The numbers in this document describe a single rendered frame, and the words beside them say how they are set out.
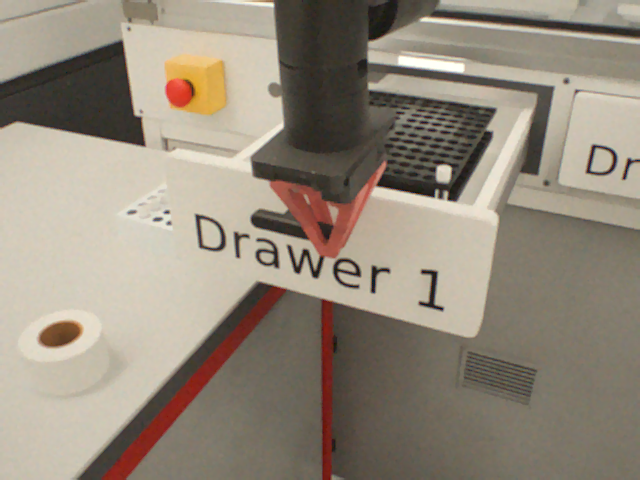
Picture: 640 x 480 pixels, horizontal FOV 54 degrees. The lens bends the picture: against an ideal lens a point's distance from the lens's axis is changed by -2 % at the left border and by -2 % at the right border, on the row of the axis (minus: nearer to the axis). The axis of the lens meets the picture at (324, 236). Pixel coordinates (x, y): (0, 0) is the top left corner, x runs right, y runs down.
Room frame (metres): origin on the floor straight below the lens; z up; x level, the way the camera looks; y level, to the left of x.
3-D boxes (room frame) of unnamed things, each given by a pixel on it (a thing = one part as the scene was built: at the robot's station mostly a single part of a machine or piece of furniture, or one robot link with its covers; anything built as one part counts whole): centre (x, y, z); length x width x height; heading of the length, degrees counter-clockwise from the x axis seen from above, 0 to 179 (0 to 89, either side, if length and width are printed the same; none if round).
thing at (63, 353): (0.42, 0.23, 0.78); 0.07 x 0.07 x 0.04
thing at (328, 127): (0.40, 0.00, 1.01); 0.10 x 0.07 x 0.07; 155
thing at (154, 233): (0.67, 0.18, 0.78); 0.12 x 0.08 x 0.04; 154
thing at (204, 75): (0.87, 0.18, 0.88); 0.07 x 0.05 x 0.07; 66
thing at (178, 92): (0.84, 0.20, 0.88); 0.04 x 0.03 x 0.04; 66
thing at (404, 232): (0.46, 0.01, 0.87); 0.29 x 0.02 x 0.11; 66
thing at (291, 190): (0.41, -0.01, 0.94); 0.07 x 0.07 x 0.09; 65
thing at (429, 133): (0.64, -0.08, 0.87); 0.22 x 0.18 x 0.06; 156
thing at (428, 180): (0.55, -0.03, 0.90); 0.18 x 0.02 x 0.01; 66
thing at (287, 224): (0.43, 0.02, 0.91); 0.07 x 0.04 x 0.01; 66
